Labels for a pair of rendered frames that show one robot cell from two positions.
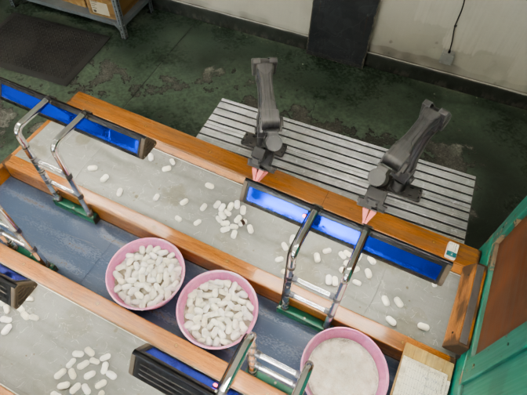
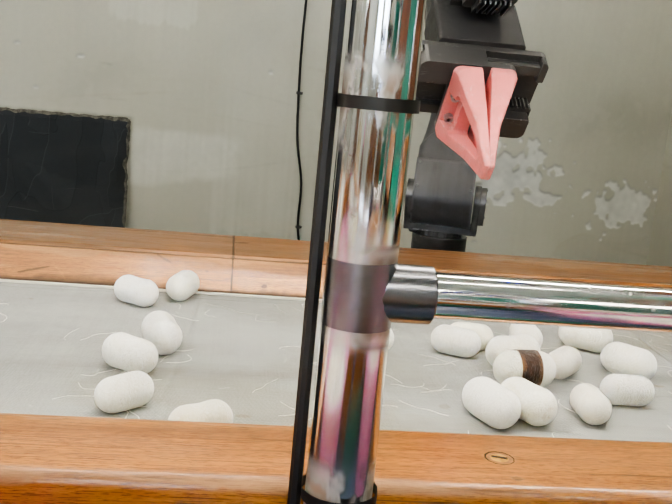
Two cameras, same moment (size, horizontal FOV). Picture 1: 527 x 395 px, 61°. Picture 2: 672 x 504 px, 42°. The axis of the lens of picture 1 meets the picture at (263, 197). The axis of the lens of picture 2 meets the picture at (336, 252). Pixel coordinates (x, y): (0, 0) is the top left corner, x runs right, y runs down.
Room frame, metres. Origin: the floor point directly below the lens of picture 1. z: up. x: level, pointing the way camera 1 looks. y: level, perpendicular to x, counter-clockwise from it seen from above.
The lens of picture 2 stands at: (0.32, 0.07, 0.91)
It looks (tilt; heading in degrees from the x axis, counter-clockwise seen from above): 11 degrees down; 328
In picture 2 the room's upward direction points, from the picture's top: 5 degrees clockwise
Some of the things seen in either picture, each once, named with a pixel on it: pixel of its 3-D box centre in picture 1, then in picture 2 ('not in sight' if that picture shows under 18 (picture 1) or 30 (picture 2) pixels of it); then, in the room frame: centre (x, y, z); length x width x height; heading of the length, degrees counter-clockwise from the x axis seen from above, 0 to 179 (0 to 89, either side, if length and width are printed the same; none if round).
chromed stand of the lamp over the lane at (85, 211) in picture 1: (72, 162); not in sight; (1.00, 0.69, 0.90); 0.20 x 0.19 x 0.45; 65
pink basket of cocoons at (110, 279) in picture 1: (148, 277); not in sight; (0.64, 0.39, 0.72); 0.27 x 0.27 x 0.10
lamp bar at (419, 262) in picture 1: (340, 225); not in sight; (0.66, -0.22, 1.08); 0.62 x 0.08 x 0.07; 65
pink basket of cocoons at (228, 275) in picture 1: (218, 312); not in sight; (0.52, 0.14, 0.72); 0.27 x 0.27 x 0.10
